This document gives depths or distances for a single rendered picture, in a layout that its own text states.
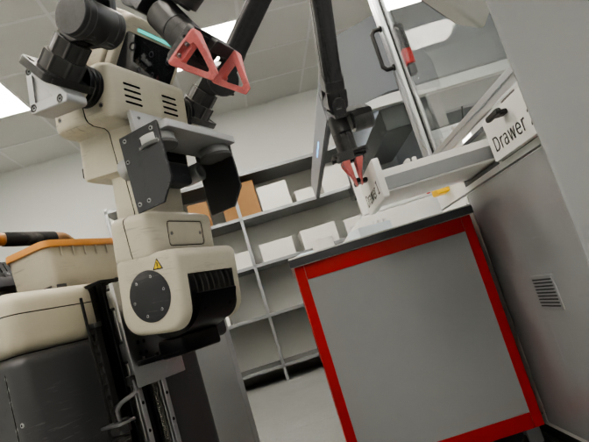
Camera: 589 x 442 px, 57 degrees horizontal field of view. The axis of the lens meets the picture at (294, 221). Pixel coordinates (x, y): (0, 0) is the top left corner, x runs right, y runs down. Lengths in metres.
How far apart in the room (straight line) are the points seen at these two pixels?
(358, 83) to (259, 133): 3.48
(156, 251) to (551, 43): 0.83
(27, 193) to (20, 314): 5.09
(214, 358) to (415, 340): 0.65
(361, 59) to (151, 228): 1.67
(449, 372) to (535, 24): 1.30
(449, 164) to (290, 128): 4.54
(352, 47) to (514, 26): 2.10
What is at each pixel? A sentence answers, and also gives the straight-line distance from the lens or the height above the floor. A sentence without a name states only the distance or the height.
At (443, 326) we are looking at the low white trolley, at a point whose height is 0.44.
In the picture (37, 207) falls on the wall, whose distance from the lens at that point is 6.19.
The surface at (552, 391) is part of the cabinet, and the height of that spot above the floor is 0.19.
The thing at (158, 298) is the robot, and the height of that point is 0.72.
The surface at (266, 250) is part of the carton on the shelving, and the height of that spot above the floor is 1.21.
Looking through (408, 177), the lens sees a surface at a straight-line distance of 1.46.
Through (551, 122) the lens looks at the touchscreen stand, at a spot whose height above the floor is 0.71.
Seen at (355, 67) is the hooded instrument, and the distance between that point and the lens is 2.56.
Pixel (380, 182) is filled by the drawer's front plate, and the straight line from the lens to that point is 1.43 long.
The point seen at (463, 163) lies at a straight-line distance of 1.50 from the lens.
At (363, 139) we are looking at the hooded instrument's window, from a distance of 2.47.
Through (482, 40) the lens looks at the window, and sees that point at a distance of 1.48.
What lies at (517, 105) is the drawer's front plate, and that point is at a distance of 1.31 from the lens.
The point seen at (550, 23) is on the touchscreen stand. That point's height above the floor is 0.78.
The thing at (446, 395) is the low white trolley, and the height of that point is 0.25.
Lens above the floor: 0.62
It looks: 8 degrees up
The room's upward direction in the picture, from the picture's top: 17 degrees counter-clockwise
